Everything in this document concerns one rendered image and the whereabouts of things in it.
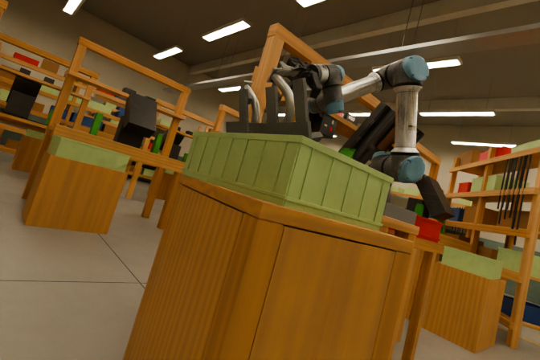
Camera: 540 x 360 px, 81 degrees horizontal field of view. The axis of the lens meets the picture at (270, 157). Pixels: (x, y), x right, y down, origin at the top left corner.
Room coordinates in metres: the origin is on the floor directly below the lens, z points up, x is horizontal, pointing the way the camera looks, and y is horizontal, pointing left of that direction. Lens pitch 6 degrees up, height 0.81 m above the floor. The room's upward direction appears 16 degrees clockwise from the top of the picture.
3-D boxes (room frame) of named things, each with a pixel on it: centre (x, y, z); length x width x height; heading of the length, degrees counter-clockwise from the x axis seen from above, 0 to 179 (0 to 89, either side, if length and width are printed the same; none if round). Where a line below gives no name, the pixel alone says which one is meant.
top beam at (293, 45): (2.54, -0.36, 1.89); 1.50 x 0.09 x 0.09; 129
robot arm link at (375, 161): (1.47, -0.53, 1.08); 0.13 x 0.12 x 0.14; 19
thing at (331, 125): (2.39, -0.33, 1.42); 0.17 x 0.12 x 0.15; 129
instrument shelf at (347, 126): (2.50, -0.38, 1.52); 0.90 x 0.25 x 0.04; 129
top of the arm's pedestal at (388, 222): (1.48, -0.53, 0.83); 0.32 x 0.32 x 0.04; 37
